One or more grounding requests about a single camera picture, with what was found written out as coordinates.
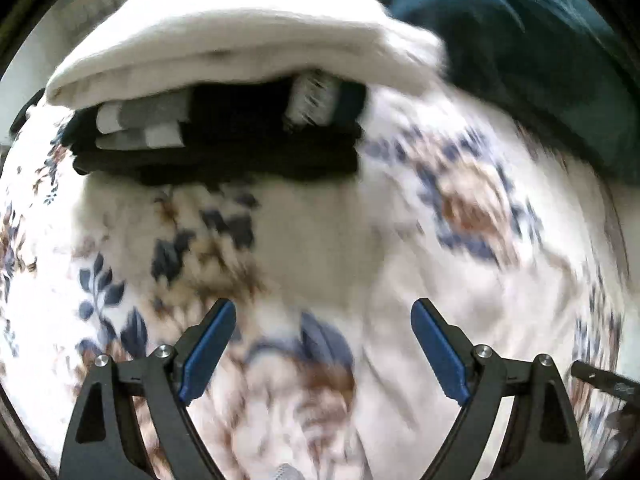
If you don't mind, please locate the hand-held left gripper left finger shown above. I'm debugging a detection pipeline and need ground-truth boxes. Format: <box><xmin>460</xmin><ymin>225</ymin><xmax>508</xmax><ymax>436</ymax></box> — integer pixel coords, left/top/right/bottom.
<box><xmin>59</xmin><ymin>299</ymin><xmax>237</xmax><ymax>480</ymax></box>

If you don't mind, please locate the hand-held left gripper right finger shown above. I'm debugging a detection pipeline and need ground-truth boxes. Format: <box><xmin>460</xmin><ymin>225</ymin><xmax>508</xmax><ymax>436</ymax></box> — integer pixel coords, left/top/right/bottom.
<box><xmin>411</xmin><ymin>298</ymin><xmax>587</xmax><ymax>480</ymax></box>

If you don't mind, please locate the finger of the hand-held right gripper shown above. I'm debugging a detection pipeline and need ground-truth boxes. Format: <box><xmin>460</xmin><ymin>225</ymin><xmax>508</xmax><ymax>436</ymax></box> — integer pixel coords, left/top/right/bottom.
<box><xmin>571</xmin><ymin>360</ymin><xmax>640</xmax><ymax>402</ymax></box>

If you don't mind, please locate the black garment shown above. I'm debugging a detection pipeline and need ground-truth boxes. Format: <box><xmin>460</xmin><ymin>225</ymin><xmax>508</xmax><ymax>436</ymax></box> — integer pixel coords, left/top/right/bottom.
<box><xmin>60</xmin><ymin>80</ymin><xmax>368</xmax><ymax>186</ymax></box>

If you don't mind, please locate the grey white striped garment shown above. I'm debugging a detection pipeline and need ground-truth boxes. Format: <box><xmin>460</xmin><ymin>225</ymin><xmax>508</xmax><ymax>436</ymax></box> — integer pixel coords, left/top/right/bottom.
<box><xmin>95</xmin><ymin>92</ymin><xmax>191</xmax><ymax>151</ymax></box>

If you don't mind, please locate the floral bedspread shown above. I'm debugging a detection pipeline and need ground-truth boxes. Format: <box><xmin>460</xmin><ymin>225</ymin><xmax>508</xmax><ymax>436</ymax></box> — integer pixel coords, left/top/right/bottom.
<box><xmin>0</xmin><ymin>0</ymin><xmax>640</xmax><ymax>480</ymax></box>

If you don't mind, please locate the teal fleece blanket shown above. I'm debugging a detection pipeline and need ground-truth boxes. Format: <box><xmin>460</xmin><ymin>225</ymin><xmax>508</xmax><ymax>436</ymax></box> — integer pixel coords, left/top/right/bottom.
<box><xmin>352</xmin><ymin>0</ymin><xmax>640</xmax><ymax>186</ymax></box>

